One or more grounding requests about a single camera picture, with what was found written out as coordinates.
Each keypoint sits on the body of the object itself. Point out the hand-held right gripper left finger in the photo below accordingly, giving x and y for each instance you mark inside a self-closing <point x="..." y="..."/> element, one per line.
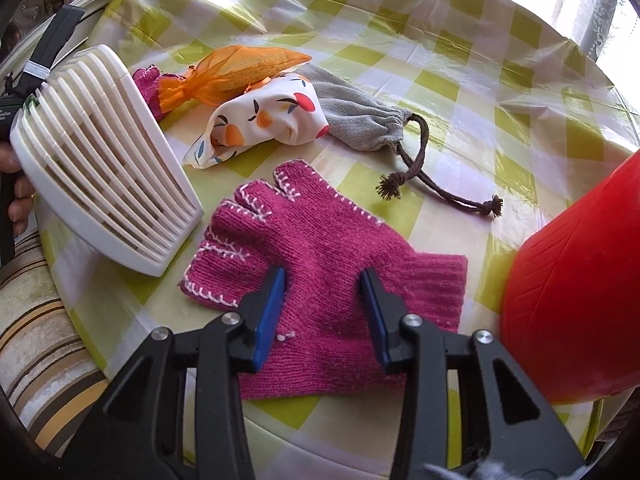
<point x="270" y="310"/>

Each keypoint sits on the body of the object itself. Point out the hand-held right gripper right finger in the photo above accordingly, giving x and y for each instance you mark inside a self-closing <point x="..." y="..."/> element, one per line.
<point x="375" y="310"/>

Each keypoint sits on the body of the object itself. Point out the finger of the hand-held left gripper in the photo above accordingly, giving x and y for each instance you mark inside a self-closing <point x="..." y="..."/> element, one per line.
<point x="52" y="45"/>

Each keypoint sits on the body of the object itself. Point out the pink knit glove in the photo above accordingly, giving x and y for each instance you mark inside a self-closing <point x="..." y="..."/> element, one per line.
<point x="147" y="85"/>
<point x="325" y="240"/>

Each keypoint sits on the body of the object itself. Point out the white slatted plastic holder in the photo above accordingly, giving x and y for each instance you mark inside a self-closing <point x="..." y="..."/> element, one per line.
<point x="165" y="160"/>

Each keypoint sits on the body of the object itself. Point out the person's left hand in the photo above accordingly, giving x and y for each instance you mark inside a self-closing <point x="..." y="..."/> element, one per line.
<point x="24" y="190"/>

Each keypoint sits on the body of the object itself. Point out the striped sofa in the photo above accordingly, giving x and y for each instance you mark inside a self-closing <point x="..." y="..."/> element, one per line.
<point x="40" y="360"/>

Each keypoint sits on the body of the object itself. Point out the orange organza pouch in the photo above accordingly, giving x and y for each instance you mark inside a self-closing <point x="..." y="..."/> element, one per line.
<point x="250" y="65"/>

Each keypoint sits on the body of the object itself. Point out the white printed cloth pouch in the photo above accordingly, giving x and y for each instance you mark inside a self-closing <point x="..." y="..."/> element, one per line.
<point x="280" y="110"/>

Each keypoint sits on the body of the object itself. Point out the red thermos flask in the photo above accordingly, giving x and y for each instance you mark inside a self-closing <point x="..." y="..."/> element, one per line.
<point x="575" y="285"/>

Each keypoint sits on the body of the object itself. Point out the green checked plastic tablecloth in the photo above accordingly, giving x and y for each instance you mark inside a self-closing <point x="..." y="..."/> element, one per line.
<point x="450" y="60"/>

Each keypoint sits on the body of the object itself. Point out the white lace curtain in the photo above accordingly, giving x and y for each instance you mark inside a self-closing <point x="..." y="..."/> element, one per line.
<point x="600" y="10"/>

